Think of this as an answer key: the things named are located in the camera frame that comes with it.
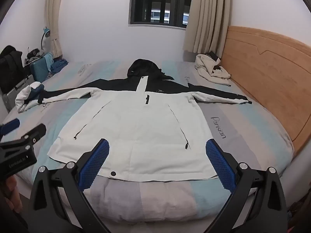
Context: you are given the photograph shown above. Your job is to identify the white and black jacket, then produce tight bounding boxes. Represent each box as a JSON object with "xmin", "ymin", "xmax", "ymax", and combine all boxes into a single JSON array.
[{"xmin": 38, "ymin": 58, "xmax": 253, "ymax": 182}]

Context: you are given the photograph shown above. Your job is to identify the blue crumpled clothes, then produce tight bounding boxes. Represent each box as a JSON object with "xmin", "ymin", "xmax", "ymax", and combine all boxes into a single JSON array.
[{"xmin": 50, "ymin": 59, "xmax": 68, "ymax": 74}]

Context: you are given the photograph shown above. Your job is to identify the person's left hand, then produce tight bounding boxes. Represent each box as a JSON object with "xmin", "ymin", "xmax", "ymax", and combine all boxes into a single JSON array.
[{"xmin": 1, "ymin": 176, "xmax": 23, "ymax": 214}]

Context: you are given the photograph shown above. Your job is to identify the silver suitcase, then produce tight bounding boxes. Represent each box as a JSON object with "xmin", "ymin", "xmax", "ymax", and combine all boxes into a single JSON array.
[{"xmin": 2, "ymin": 75, "xmax": 34, "ymax": 113}]

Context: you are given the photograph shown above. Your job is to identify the blue and white folded garment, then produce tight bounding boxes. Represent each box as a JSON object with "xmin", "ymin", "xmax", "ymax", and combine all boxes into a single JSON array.
[{"xmin": 15, "ymin": 82, "xmax": 44, "ymax": 113}]

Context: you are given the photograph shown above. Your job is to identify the black backpack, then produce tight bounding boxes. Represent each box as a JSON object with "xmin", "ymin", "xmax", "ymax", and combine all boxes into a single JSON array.
[{"xmin": 0, "ymin": 45, "xmax": 26, "ymax": 94}]

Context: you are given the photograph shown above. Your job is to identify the teal suitcase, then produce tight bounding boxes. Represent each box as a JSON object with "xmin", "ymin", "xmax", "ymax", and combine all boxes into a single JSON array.
[{"xmin": 30, "ymin": 53, "xmax": 54, "ymax": 82}]

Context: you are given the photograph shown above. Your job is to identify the striped bed sheet mattress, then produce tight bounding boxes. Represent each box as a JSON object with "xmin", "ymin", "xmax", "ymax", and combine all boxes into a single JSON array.
[{"xmin": 3, "ymin": 61, "xmax": 294, "ymax": 222}]

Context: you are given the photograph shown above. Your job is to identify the teal desk lamp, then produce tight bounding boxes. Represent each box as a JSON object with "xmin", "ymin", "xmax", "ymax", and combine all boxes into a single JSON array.
[{"xmin": 41, "ymin": 27, "xmax": 51, "ymax": 50}]

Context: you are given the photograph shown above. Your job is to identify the wooden headboard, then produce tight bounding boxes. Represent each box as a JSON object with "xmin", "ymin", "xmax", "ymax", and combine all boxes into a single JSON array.
[{"xmin": 221, "ymin": 26, "xmax": 310, "ymax": 156}]

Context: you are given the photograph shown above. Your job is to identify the beige left curtain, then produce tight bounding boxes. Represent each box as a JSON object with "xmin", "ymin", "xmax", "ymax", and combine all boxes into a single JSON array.
[{"xmin": 45, "ymin": 0, "xmax": 63, "ymax": 58}]

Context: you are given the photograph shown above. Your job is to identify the beige curtain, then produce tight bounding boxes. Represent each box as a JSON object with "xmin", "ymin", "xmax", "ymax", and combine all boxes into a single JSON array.
[
  {"xmin": 183, "ymin": 0, "xmax": 231, "ymax": 57},
  {"xmin": 45, "ymin": 0, "xmax": 63, "ymax": 58}
]

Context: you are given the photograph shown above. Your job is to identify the beige jacket near headboard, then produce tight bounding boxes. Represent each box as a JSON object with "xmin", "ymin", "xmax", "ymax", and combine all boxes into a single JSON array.
[{"xmin": 195, "ymin": 52, "xmax": 231, "ymax": 86}]

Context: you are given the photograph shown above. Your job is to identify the dark window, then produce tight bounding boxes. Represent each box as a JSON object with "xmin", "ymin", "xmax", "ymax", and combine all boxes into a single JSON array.
[{"xmin": 129, "ymin": 0, "xmax": 191, "ymax": 28}]

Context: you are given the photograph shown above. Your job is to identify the beige right curtain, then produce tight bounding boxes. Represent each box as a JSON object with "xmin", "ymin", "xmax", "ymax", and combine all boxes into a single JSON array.
[{"xmin": 183, "ymin": 0, "xmax": 231, "ymax": 57}]

